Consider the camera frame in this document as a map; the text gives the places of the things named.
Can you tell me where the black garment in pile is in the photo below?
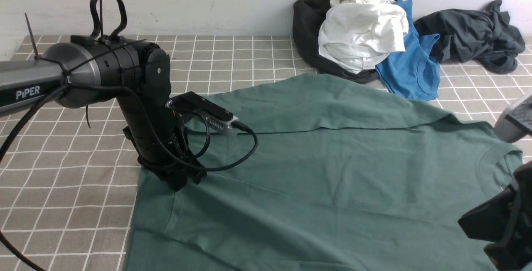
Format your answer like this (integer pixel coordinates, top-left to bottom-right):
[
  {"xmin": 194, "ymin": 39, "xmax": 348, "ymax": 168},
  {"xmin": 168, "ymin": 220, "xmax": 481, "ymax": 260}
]
[{"xmin": 292, "ymin": 0, "xmax": 397, "ymax": 84}]

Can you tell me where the green long-sleeve top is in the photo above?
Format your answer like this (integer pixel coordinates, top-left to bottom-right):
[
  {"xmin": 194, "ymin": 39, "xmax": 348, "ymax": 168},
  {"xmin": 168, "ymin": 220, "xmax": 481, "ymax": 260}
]
[{"xmin": 124, "ymin": 74, "xmax": 523, "ymax": 271}]

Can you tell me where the grey checkered tablecloth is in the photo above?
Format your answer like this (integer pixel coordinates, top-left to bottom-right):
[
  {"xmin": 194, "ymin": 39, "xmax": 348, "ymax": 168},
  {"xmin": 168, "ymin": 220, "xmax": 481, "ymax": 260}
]
[{"xmin": 0, "ymin": 35, "xmax": 532, "ymax": 271}]

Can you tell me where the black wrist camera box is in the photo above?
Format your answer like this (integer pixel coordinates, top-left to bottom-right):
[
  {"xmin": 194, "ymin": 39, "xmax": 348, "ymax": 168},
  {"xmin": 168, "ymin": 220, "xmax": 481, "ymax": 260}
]
[{"xmin": 166, "ymin": 91, "xmax": 253, "ymax": 136}]

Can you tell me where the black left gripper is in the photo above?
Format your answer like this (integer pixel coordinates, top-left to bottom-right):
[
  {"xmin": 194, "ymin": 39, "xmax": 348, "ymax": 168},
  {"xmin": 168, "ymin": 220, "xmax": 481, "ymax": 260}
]
[{"xmin": 117, "ymin": 96, "xmax": 207, "ymax": 192}]

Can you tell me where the blue t-shirt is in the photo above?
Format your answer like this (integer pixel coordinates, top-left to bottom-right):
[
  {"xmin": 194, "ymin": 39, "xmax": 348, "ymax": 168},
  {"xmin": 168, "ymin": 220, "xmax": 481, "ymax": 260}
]
[{"xmin": 376, "ymin": 0, "xmax": 440, "ymax": 101}]

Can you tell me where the white garment in pile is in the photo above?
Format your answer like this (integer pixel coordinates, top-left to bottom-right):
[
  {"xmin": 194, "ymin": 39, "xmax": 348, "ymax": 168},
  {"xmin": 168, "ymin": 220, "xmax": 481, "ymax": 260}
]
[{"xmin": 318, "ymin": 0, "xmax": 409, "ymax": 74}]

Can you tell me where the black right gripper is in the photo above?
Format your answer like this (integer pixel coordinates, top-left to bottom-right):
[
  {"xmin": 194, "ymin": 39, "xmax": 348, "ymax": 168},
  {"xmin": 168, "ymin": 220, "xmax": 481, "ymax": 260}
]
[{"xmin": 458, "ymin": 164, "xmax": 532, "ymax": 271}]

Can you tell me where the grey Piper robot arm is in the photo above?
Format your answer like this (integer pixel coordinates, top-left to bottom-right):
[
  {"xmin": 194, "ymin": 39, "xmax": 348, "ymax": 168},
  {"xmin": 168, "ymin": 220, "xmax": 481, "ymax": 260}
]
[{"xmin": 1, "ymin": 36, "xmax": 207, "ymax": 191}]

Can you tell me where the dark grey crumpled garment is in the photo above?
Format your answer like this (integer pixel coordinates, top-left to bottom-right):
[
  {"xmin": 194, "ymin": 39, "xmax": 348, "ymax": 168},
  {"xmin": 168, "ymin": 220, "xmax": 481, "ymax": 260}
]
[{"xmin": 414, "ymin": 0, "xmax": 526, "ymax": 74}]

